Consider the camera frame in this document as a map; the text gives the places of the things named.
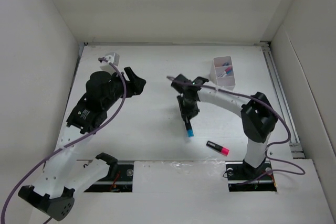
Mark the black marker pink cap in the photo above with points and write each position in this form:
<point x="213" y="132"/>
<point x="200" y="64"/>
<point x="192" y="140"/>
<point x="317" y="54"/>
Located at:
<point x="218" y="148"/>

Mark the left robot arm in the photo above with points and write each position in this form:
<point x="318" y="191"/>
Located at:
<point x="54" y="193"/>

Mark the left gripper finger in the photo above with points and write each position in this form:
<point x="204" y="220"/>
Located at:
<point x="137" y="85"/>
<point x="130" y="74"/>

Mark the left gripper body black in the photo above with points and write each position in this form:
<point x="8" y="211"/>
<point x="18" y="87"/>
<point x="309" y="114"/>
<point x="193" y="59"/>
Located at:
<point x="118" y="90"/>

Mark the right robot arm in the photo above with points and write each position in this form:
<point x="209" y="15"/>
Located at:
<point x="257" y="115"/>

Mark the black marker blue cap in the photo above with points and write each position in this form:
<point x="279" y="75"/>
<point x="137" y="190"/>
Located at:
<point x="189" y="129"/>

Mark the front aluminium rail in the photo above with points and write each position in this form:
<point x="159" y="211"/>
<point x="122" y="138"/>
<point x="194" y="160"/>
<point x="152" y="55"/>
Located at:
<point x="173" y="177"/>

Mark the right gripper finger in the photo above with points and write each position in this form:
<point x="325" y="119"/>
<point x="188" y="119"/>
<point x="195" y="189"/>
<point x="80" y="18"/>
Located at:
<point x="193" y="112"/>
<point x="180" y="100"/>

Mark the white divided container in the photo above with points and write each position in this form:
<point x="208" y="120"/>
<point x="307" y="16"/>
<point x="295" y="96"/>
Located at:
<point x="227" y="82"/>

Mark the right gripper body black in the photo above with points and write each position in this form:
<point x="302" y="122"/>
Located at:
<point x="188" y="103"/>

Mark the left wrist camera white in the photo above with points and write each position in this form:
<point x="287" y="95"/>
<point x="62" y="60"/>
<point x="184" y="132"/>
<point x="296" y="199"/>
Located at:
<point x="111" y="57"/>

